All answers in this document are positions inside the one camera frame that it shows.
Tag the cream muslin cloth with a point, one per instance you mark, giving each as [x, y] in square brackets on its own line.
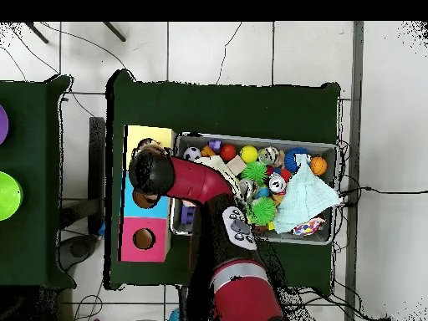
[217, 164]

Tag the black stand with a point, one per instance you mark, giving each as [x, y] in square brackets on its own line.
[97, 150]

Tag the wooden cube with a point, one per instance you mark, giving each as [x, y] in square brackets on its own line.
[236, 165]

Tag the green spiky rubber ball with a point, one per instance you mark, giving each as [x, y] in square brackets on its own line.
[254, 172]
[263, 210]

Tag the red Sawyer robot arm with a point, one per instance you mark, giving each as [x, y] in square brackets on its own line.
[200, 182]

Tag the multicoloured patterned cloth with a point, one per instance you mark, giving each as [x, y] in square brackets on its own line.
[148, 143]
[309, 226]

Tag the purple plastic block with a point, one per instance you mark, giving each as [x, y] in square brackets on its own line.
[215, 144]

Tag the dark green table cloth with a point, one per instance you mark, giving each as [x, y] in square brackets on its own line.
[30, 167]
[217, 107]

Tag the shallow mesh bin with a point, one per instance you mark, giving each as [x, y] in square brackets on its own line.
[294, 238]

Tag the purple bowl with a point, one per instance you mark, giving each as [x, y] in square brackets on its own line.
[2, 125]

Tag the green bowl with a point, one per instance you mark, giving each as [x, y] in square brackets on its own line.
[8, 197]

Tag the wooden box with three holes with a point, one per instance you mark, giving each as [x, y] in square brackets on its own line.
[143, 254]

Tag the black tripod leg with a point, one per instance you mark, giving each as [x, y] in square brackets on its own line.
[114, 31]
[36, 32]

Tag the black and white soccer ball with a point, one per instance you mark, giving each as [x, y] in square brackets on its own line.
[191, 153]

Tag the yellow ball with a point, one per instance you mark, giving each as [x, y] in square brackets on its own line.
[248, 154]

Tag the red ball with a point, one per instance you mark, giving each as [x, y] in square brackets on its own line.
[228, 152]

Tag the orange basketball toy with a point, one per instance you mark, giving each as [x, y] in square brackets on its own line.
[318, 166]

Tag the mint muslin cloth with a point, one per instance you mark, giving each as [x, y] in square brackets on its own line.
[304, 200]

